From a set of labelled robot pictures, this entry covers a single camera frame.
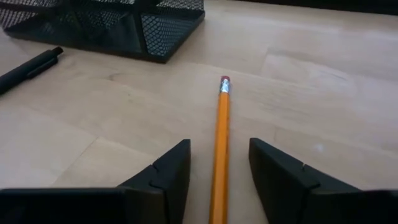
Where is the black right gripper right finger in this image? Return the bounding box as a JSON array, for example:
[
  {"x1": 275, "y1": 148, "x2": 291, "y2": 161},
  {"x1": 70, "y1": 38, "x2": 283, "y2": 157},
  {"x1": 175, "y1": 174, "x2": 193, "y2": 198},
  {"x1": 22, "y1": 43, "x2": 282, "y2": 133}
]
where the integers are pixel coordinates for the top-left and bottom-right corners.
[{"x1": 248, "y1": 138, "x2": 398, "y2": 224}]

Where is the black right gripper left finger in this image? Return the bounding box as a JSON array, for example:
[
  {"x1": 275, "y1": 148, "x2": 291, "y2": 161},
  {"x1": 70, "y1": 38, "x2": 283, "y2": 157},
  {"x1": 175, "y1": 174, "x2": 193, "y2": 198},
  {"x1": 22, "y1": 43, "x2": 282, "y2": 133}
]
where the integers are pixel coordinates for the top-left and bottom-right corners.
[{"x1": 0, "y1": 139, "x2": 192, "y2": 224}]

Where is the orange pencil pink eraser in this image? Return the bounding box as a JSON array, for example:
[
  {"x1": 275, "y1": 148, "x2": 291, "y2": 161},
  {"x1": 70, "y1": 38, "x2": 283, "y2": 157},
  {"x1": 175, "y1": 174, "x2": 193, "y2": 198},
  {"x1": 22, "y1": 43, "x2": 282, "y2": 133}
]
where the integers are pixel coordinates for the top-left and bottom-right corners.
[{"x1": 208, "y1": 75, "x2": 231, "y2": 224}]

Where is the black pen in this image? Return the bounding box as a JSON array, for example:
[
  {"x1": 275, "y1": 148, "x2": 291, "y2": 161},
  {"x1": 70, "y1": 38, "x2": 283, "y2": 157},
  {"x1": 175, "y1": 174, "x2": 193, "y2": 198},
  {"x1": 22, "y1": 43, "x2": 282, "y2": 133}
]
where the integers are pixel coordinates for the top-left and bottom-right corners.
[{"x1": 0, "y1": 46, "x2": 65, "y2": 96}]

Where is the black mesh desk organizer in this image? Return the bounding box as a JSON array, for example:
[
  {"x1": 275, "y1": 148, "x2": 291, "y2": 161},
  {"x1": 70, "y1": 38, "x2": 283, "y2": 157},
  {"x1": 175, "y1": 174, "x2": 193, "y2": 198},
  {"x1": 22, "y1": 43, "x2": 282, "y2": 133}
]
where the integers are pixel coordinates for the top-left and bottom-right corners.
[{"x1": 0, "y1": 0, "x2": 206, "y2": 64}]

